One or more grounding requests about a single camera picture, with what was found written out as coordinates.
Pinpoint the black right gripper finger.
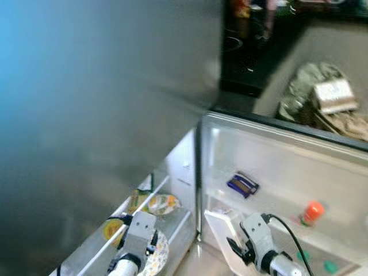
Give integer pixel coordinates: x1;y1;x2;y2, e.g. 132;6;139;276
226;236;244;259

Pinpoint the white open fridge door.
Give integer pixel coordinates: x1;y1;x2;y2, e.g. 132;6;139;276
197;108;368;276

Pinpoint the dark grey fridge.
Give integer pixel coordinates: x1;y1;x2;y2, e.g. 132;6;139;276
0;0;226;276

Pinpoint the lemon patterned round plate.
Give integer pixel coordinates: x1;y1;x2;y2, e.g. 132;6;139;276
140;229;171;276

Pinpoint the yellow food cup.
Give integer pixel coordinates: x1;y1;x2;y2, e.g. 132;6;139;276
102;217;125;242

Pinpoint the yellow orange food pouch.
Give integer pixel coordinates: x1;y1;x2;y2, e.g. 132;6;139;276
127;189;182;217

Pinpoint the green bottle cap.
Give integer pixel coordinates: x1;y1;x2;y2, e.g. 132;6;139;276
296;250;312;265
323;259;340;275

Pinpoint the purple chocolate pack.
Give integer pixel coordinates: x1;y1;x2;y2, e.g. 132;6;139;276
225;171;260;200

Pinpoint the orange capped bottle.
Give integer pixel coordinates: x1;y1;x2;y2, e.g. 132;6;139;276
299;200;326;227

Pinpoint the flattened brown cardboard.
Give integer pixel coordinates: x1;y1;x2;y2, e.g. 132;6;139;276
313;108;368;143

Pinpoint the green plastic bag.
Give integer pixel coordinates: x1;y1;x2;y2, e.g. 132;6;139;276
278;62;347;122

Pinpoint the white printed box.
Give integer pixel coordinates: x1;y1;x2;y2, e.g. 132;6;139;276
313;79;361;114

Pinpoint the black kitchen countertop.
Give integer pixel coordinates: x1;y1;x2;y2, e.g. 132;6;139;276
220;0;368;97

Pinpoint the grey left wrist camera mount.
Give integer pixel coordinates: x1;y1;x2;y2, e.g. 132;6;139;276
117;210;158;260

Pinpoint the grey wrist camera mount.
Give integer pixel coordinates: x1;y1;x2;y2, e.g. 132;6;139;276
239;212;275;260
117;210;158;260

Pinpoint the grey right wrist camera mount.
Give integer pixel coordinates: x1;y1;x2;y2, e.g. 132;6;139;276
239;212;275;260

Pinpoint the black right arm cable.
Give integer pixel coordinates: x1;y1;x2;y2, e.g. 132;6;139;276
261;213;316;276

